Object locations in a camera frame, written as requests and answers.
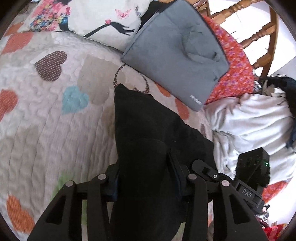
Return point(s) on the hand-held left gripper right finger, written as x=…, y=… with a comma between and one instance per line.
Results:
x=176, y=177

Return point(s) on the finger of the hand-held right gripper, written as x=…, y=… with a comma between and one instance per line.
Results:
x=214, y=175

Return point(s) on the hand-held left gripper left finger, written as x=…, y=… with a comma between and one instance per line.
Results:
x=113, y=191

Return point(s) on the black pants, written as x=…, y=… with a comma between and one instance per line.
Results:
x=143, y=129

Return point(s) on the white fleece blanket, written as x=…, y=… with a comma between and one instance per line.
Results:
x=254, y=120

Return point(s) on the heart print quilt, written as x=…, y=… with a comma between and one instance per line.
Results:
x=46, y=139

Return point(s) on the red floral cloth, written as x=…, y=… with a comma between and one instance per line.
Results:
x=233, y=76

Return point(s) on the grey laptop bag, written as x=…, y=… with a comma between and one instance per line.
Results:
x=171, y=51

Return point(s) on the wooden chair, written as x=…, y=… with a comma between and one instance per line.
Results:
x=274, y=34

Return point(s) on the printed white pillow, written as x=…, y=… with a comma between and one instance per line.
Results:
x=92, y=16

